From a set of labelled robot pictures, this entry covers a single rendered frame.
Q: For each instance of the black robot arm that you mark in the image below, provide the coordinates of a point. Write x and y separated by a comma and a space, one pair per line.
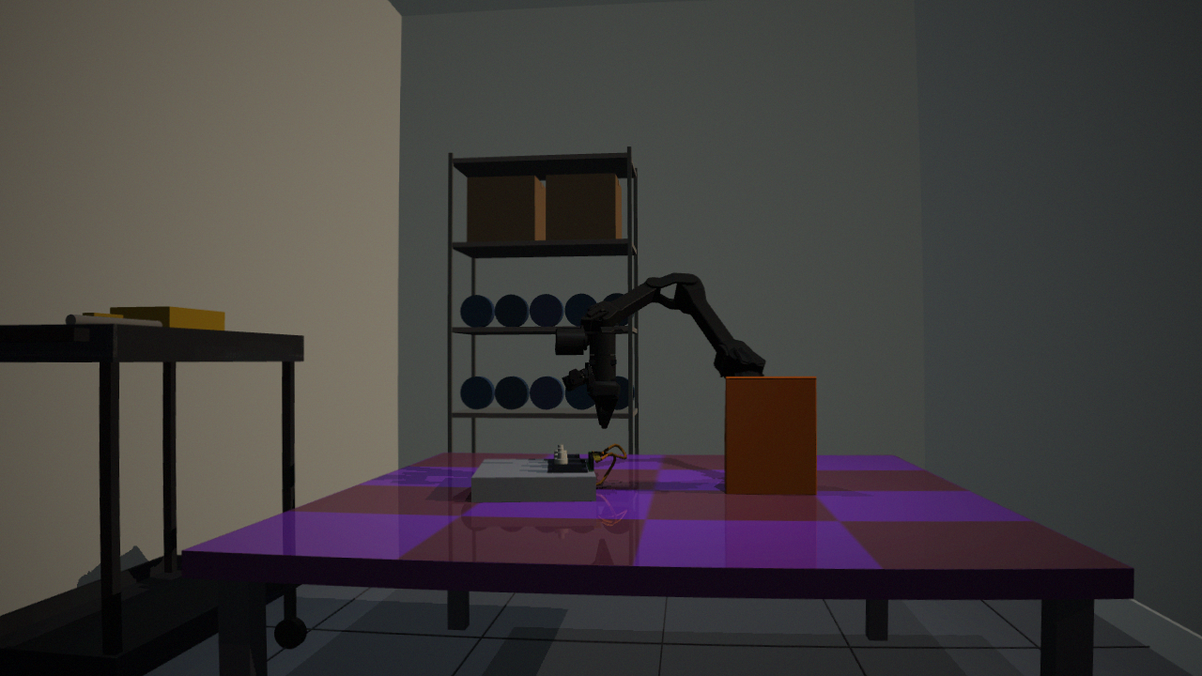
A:
601, 322

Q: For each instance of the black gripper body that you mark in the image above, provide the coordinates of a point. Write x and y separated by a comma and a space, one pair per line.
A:
604, 372

